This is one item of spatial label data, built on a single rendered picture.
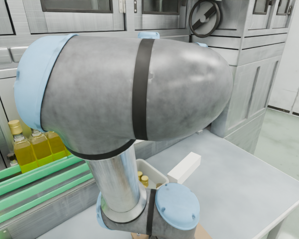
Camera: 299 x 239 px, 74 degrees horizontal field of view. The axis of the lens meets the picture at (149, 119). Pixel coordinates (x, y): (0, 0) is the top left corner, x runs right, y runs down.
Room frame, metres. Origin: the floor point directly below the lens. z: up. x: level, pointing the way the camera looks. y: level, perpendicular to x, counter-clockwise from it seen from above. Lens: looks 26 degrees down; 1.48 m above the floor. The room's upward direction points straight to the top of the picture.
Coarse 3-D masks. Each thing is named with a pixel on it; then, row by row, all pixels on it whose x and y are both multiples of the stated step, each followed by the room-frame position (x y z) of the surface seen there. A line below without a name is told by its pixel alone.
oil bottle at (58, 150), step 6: (48, 132) 0.67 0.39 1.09; (54, 132) 0.68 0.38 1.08; (48, 138) 0.66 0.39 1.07; (54, 138) 0.67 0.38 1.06; (60, 138) 0.68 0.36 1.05; (54, 144) 0.67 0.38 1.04; (60, 144) 0.68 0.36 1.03; (54, 150) 0.66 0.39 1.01; (60, 150) 0.68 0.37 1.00; (54, 156) 0.66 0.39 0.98; (60, 156) 0.67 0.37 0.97
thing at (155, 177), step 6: (138, 162) 0.81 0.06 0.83; (144, 162) 0.80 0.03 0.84; (138, 168) 0.81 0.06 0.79; (144, 168) 0.79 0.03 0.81; (150, 168) 0.76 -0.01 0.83; (144, 174) 0.79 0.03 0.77; (150, 174) 0.76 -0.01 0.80; (156, 174) 0.73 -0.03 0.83; (162, 174) 0.71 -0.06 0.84; (150, 180) 0.75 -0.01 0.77; (156, 180) 0.72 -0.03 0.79; (162, 180) 0.69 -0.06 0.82; (168, 180) 0.67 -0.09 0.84; (150, 186) 0.71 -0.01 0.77
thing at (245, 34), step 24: (192, 0) 1.45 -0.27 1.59; (216, 0) 1.34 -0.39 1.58; (240, 0) 1.23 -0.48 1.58; (264, 0) 1.33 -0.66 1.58; (288, 0) 1.57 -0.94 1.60; (192, 24) 1.44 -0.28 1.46; (240, 24) 1.19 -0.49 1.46; (264, 24) 1.37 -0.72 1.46; (288, 24) 1.60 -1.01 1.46; (216, 48) 1.29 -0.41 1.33; (240, 48) 1.17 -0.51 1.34; (264, 48) 1.38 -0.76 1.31
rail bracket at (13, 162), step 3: (12, 153) 0.64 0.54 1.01; (6, 156) 0.62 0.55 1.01; (9, 156) 0.62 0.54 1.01; (12, 156) 0.63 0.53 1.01; (15, 156) 0.64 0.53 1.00; (9, 159) 0.62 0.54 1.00; (12, 159) 0.63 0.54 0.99; (12, 162) 0.63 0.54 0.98; (15, 162) 0.63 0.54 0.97; (12, 165) 0.62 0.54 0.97
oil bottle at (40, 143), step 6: (42, 132) 0.67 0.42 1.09; (30, 138) 0.64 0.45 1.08; (36, 138) 0.63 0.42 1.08; (42, 138) 0.64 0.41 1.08; (36, 144) 0.63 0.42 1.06; (42, 144) 0.64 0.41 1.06; (48, 144) 0.65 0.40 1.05; (36, 150) 0.62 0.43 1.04; (42, 150) 0.63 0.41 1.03; (48, 150) 0.65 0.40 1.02; (36, 156) 0.62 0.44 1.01; (42, 156) 0.63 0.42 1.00; (48, 156) 0.64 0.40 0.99; (42, 162) 0.63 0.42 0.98; (48, 162) 0.64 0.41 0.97
